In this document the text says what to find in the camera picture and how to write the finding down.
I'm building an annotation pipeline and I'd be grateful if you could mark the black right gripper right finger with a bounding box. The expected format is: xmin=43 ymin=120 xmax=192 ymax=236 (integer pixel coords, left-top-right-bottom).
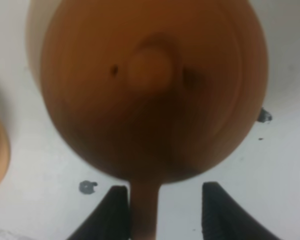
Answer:
xmin=201 ymin=182 xmax=278 ymax=240

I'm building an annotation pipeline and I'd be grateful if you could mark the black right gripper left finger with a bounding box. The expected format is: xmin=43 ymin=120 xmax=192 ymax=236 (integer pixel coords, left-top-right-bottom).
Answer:
xmin=69 ymin=185 xmax=130 ymax=240

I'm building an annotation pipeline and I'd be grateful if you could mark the brown clay teapot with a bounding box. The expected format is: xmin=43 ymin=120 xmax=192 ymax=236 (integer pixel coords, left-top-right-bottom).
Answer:
xmin=40 ymin=0 xmax=268 ymax=240

